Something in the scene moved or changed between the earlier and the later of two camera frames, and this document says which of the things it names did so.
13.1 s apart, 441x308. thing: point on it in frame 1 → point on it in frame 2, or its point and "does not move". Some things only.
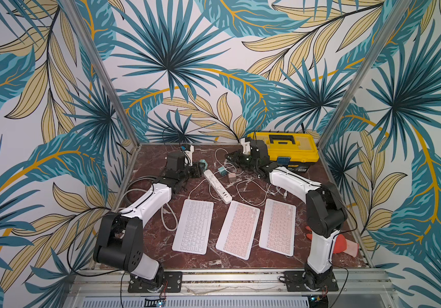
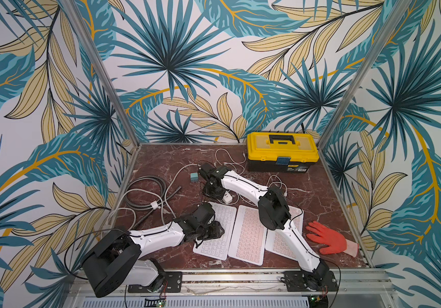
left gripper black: (197, 170) → (215, 230)
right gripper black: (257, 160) → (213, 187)
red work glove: (340, 244) does not move
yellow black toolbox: (293, 151) does not move
